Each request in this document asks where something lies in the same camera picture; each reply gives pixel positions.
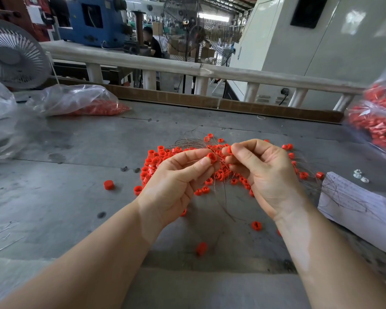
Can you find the large clear bag red pieces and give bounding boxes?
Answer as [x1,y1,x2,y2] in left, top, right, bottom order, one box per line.
[344,58,386,157]

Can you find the black pedestal fan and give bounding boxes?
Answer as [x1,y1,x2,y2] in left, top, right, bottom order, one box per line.
[185,24,208,94]

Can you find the white desk fan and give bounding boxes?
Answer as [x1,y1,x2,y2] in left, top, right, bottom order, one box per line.
[0,18,52,91]

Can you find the brown wooden board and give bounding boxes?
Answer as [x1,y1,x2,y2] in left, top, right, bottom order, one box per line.
[44,77,344,124]

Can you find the pile of red plastic rings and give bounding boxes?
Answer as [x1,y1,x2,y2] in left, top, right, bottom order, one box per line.
[133,133,326,232]

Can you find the person's right forearm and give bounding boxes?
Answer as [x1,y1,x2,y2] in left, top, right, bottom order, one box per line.
[274,204,386,309]

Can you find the clear bag with red pieces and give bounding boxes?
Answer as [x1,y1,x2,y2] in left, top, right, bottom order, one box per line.
[27,84,131,117]

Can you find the blue industrial machine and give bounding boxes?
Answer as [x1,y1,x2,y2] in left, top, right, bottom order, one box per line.
[57,0,130,49]

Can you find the person's left hand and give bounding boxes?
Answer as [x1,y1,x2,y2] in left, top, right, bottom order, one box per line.
[135,148,218,237]

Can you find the person's left forearm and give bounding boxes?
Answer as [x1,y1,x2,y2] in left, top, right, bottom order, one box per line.
[0,203,162,309]

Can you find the large grey machine cabinet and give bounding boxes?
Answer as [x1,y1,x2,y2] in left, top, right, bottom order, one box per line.
[228,0,386,110]

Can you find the person's right hand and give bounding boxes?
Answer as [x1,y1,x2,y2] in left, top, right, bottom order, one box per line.
[220,139,310,221]

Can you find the white metal railing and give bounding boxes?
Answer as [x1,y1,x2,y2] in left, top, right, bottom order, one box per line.
[40,40,368,112]

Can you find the white paper sheet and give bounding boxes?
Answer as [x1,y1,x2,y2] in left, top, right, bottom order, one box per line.
[318,172,386,258]

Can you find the red industrial machine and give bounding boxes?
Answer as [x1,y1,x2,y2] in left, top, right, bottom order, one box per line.
[0,0,52,42]

